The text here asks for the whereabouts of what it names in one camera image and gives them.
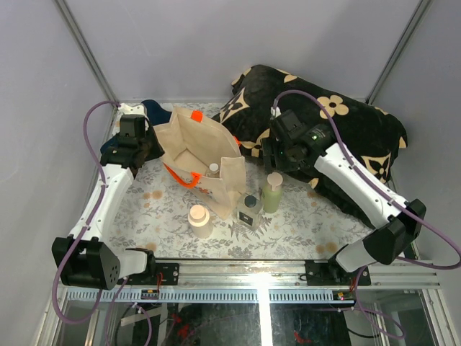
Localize green lotion pump bottle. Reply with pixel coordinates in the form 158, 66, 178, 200
261, 172, 283, 213

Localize beige canvas tote bag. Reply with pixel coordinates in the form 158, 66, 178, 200
153, 107, 246, 220

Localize small clear white-capped bottle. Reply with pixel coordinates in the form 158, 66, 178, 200
205, 163, 220, 178

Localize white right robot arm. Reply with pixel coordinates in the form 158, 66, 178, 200
261, 109, 426, 285

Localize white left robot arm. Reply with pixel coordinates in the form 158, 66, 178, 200
52, 115, 164, 290

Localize dark blue cloth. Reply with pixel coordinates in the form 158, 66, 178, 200
100, 99, 171, 154

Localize floral patterned table mat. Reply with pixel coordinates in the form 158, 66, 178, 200
109, 102, 408, 261

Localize square glass perfume bottle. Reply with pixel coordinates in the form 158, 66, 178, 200
236, 194, 262, 231

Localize black floral plush blanket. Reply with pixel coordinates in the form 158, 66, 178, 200
212, 64, 408, 228

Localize peach cylindrical bottle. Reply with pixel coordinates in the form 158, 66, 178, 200
187, 205, 213, 239

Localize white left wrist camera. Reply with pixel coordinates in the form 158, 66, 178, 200
116, 103, 148, 120

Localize aluminium mounting rail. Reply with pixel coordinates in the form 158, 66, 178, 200
115, 259, 441, 288

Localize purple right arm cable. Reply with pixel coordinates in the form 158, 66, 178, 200
270, 89, 461, 340

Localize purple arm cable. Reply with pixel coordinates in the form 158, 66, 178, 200
50, 101, 153, 346
270, 89, 461, 340

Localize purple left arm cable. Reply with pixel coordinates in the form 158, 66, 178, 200
50, 101, 153, 346

